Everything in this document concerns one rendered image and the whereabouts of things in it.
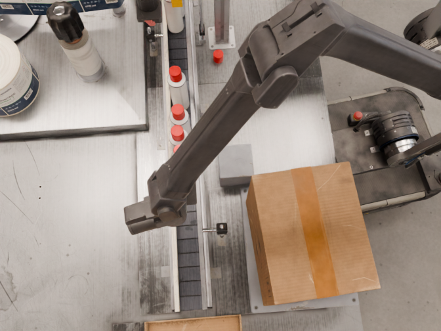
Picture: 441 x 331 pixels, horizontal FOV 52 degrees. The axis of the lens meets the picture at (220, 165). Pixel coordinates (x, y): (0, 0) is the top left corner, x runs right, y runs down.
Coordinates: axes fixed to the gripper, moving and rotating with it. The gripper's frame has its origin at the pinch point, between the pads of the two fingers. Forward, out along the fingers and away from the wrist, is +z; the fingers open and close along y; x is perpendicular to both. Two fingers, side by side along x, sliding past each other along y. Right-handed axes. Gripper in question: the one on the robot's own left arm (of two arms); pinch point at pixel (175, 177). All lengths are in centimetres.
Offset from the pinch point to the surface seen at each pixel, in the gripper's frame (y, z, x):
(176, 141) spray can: -0.5, 8.9, -6.3
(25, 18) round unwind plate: 48, 56, -36
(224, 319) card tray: -10.5, -4.1, 41.9
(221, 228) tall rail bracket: -10.8, -1.5, 14.6
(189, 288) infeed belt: -1.6, -1.8, 32.4
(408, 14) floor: -129, 156, -23
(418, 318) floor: -101, 53, 100
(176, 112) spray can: -1.0, 10.3, -13.7
